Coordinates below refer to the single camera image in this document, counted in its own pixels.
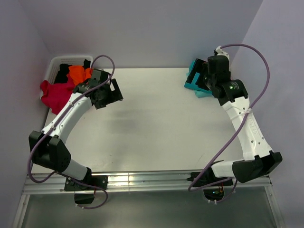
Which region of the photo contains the teal t shirt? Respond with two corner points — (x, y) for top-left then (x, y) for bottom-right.
(184, 68), (203, 91)

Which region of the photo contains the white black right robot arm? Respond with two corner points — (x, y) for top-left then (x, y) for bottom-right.
(186, 55), (283, 187)

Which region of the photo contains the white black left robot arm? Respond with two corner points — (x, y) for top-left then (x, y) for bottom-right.
(28, 69), (123, 190)

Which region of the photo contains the folded mint t shirt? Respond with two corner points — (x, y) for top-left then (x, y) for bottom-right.
(184, 61), (212, 98)

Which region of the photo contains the orange t shirt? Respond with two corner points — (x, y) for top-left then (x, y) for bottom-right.
(67, 66), (93, 85)

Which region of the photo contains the black t shirt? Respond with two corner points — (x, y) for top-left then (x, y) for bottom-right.
(54, 59), (91, 84)

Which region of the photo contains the magenta t shirt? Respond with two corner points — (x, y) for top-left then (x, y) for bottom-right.
(40, 77), (75, 114)

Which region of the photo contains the white plastic laundry basket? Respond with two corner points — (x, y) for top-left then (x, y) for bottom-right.
(40, 56), (93, 98)

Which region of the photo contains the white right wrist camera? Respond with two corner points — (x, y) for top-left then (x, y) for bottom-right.
(214, 46), (230, 59)

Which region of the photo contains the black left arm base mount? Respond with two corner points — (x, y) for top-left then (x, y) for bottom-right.
(64, 175), (108, 205)

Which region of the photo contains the aluminium table edge rail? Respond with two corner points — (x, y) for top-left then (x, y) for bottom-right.
(22, 170), (273, 195)

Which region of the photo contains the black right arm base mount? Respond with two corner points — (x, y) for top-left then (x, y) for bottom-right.
(193, 171), (236, 205)

